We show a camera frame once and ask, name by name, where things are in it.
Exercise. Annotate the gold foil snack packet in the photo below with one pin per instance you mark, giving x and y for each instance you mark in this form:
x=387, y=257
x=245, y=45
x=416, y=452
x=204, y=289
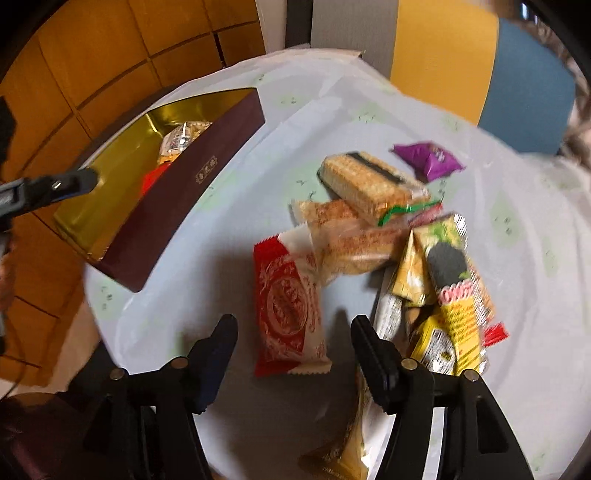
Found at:
x=341, y=445

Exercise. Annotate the gold tin box maroon sides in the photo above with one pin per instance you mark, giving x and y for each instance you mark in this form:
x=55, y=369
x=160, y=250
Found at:
x=198, y=184

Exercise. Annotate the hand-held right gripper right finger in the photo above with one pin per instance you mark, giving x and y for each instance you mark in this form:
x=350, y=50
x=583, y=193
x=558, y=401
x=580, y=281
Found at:
x=375, y=369

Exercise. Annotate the clear wafer packet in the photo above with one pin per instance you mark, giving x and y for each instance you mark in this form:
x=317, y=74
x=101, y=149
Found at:
x=323, y=214
x=360, y=249

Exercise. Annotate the small red candy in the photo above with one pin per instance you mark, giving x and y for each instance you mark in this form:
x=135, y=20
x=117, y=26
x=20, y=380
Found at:
x=494, y=334

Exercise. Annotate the patterned beige curtain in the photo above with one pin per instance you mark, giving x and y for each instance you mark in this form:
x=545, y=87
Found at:
x=579, y=129

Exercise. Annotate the cracker packet with dark stripe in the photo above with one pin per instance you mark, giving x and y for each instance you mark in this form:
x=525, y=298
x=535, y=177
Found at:
x=369, y=184

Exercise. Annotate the dark maroon object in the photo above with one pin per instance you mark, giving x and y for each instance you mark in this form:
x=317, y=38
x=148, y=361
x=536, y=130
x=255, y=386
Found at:
x=32, y=438

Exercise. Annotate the white tablecloth with green prints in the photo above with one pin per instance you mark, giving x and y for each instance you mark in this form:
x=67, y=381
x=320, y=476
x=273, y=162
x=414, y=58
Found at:
x=461, y=115

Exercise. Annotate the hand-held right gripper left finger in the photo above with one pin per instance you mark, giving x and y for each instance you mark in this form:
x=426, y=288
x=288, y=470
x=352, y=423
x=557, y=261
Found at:
x=210, y=369

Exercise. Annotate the clear packet with white label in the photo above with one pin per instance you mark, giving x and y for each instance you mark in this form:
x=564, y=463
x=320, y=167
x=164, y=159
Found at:
x=182, y=138

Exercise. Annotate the yellow packet with dark biscuit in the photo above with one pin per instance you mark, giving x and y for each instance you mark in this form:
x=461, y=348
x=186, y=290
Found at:
x=455, y=295

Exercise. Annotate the purple snack packet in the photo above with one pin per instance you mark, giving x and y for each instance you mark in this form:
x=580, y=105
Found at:
x=429, y=159

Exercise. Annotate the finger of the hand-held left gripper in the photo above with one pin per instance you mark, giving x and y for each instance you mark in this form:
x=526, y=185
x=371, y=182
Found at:
x=69, y=183

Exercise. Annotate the white sachet with black print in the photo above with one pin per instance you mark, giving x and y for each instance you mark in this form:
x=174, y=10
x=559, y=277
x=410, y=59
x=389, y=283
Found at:
x=387, y=316

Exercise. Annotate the wooden cabinet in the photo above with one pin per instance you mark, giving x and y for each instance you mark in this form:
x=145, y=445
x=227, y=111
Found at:
x=115, y=50

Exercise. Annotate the gold yellow snack packet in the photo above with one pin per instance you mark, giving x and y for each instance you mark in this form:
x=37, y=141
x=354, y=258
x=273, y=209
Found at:
x=408, y=277

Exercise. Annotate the red and white snack packet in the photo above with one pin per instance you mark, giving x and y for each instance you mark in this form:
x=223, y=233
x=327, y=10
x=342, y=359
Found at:
x=286, y=304

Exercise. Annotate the red wrapper snack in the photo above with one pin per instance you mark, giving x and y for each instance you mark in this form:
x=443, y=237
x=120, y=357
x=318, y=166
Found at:
x=427, y=213

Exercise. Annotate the grey yellow blue chair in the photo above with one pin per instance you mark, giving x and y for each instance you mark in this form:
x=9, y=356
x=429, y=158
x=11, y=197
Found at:
x=443, y=50

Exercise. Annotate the yellow packet with bowl picture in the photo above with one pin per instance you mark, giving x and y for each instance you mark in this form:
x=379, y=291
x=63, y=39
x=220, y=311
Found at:
x=434, y=346

